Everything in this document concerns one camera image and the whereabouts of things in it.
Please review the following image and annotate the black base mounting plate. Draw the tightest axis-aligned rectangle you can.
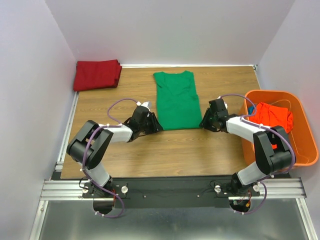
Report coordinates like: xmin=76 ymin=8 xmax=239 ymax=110
xmin=82 ymin=175 xmax=265 ymax=217

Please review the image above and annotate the orange plastic bin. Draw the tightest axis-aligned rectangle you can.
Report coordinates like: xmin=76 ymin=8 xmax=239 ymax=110
xmin=239 ymin=90 xmax=319 ymax=168

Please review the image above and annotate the blue t-shirt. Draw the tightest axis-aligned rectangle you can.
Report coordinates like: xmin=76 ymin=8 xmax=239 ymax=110
xmin=247 ymin=105 xmax=256 ymax=116

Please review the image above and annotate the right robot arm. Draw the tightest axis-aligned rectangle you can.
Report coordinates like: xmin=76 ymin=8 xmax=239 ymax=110
xmin=199 ymin=98 xmax=296 ymax=196

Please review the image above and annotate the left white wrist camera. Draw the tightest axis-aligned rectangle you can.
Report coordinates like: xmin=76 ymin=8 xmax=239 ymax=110
xmin=136 ymin=101 xmax=152 ymax=111

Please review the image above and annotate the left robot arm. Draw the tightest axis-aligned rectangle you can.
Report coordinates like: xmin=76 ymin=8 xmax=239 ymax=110
xmin=66 ymin=105 xmax=164 ymax=199

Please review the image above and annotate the folded red t-shirt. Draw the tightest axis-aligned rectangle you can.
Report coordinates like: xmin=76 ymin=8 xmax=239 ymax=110
xmin=73 ymin=59 xmax=122 ymax=92

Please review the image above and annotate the green t-shirt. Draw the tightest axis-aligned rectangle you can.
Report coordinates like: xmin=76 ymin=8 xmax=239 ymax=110
xmin=153 ymin=70 xmax=202 ymax=131

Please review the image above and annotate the orange t-shirt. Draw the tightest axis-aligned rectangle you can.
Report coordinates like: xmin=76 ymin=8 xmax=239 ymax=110
xmin=249 ymin=102 xmax=294 ymax=134

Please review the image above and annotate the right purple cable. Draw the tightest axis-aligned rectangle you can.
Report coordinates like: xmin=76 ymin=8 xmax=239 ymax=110
xmin=219 ymin=93 xmax=297 ymax=215

